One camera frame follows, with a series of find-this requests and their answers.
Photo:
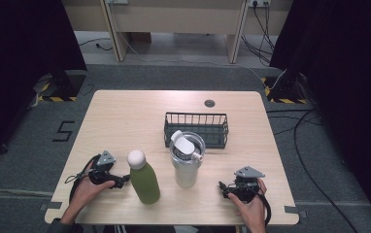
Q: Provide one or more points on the white wall socket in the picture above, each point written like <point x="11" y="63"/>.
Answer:
<point x="259" y="2"/>

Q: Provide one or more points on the dark curtain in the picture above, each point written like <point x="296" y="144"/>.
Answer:
<point x="21" y="64"/>
<point x="345" y="81"/>

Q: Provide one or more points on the black stand base striped tape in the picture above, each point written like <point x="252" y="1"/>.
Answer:
<point x="64" y="84"/>
<point x="285" y="90"/>

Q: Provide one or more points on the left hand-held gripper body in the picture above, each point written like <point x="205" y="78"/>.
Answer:
<point x="104" y="160"/>

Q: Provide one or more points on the person's left hand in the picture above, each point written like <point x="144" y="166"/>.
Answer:
<point x="88" y="192"/>

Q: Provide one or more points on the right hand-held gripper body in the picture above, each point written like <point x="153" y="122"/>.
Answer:
<point x="246" y="189"/>

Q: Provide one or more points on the person's right hand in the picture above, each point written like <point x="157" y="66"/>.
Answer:
<point x="254" y="210"/>

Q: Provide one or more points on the green bottle with white cap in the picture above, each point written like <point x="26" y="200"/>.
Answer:
<point x="144" y="185"/>

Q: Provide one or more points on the round table grommet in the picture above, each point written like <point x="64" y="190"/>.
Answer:
<point x="209" y="103"/>

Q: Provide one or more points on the white tumbler with lid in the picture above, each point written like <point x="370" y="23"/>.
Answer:
<point x="186" y="174"/>

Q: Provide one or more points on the grey tape strip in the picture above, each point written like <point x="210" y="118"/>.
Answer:
<point x="293" y="209"/>
<point x="53" y="205"/>

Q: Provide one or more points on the beige desk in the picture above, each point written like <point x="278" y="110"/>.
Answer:
<point x="174" y="16"/>

